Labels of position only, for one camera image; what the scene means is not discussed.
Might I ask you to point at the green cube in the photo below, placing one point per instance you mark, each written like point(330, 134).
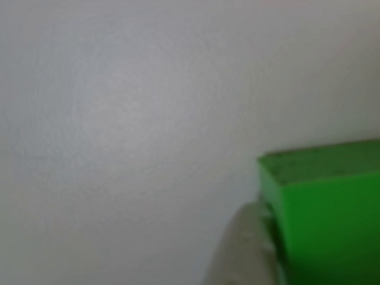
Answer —
point(349, 219)

